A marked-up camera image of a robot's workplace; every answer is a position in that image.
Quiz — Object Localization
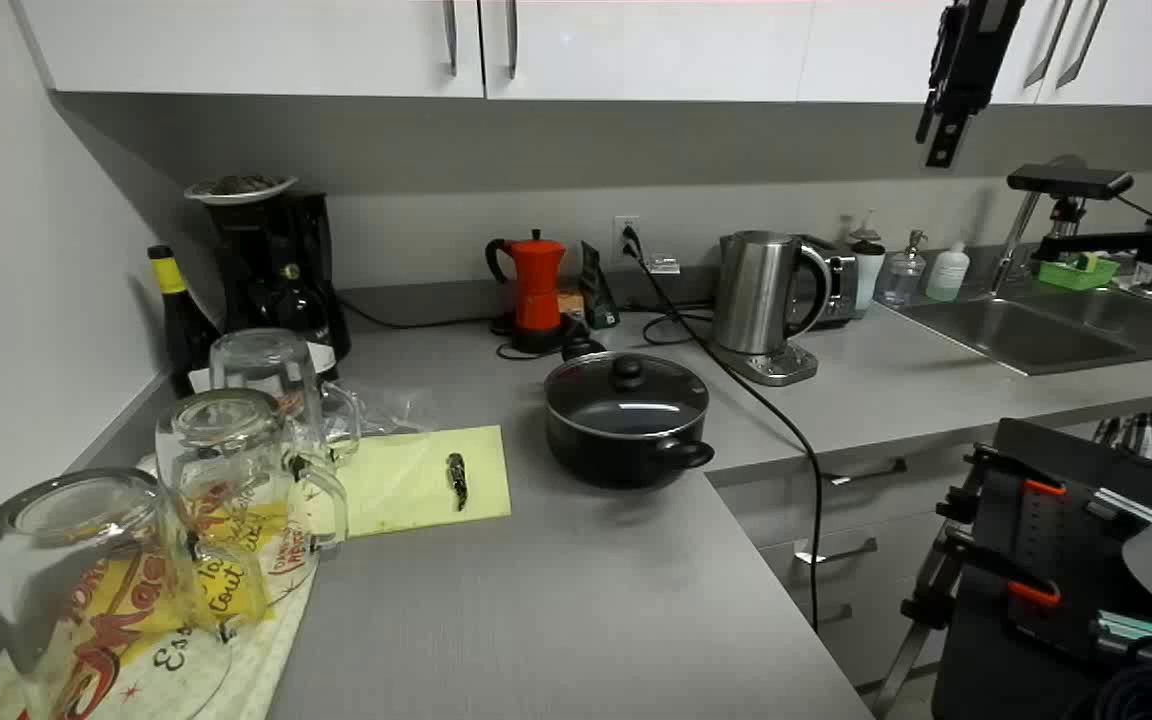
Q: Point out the red moka pot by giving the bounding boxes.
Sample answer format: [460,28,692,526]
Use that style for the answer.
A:
[480,226,571,358]

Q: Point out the metal tripod leg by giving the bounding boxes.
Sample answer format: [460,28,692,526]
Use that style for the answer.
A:
[871,515,996,713]

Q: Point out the clear dispenser bottle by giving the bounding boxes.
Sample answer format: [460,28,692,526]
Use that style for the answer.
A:
[879,229,934,314]

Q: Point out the orange clamp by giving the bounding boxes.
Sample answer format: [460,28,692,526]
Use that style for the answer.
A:
[1017,471,1077,509]
[999,577,1069,621]

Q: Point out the black stereo camera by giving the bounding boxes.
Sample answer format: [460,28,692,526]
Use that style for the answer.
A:
[1003,160,1134,204]

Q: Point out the green sponge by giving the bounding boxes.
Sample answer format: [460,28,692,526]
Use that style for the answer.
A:
[1030,248,1128,298]

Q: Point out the clear glass mug with handle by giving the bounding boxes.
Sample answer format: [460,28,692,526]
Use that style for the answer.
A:
[150,386,353,633]

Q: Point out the printed dish towel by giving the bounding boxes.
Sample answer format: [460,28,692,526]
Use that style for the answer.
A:
[0,526,323,720]

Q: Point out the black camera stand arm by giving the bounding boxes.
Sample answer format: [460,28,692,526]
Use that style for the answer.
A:
[992,189,1152,294]

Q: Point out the large clear glass mug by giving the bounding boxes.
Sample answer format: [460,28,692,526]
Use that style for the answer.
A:
[0,463,209,720]

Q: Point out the stainless steel electric kettle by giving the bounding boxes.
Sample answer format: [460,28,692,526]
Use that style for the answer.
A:
[706,229,835,392]

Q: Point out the white upper cabinets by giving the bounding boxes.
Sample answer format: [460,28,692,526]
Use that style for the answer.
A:
[6,0,1152,111]

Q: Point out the long black power cable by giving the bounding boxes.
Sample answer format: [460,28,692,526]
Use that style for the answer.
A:
[616,229,829,633]

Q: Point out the small clear glass mug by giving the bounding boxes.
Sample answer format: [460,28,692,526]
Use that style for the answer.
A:
[205,323,363,463]

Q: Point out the black cooking pot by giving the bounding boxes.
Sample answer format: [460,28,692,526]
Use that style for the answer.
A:
[542,386,721,494]

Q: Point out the grey lower drawer cabinet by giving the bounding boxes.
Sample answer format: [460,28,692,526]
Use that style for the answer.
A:
[706,392,1152,698]

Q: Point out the black coffee maker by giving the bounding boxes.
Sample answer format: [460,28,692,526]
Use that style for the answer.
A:
[181,169,357,368]

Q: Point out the small dark object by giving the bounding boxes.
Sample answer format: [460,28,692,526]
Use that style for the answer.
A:
[440,447,476,515]

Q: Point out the dark bottle with yellow cap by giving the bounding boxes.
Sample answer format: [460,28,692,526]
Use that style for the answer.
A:
[145,242,223,401]

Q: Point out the silver toaster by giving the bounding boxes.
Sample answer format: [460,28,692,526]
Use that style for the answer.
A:
[791,232,887,333]

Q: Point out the black equipment cart panel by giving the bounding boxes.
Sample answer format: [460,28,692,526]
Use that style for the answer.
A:
[926,418,1152,720]

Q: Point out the stainless steel sink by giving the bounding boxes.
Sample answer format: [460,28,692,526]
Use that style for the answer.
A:
[905,282,1152,380]

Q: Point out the metal drawer handle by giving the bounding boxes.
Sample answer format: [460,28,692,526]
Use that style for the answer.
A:
[787,531,885,571]
[824,458,910,494]

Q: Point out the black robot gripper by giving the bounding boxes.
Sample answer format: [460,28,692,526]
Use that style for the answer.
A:
[910,0,1029,173]

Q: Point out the white soap bottle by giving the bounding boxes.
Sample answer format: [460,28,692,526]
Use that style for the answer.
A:
[924,242,977,304]

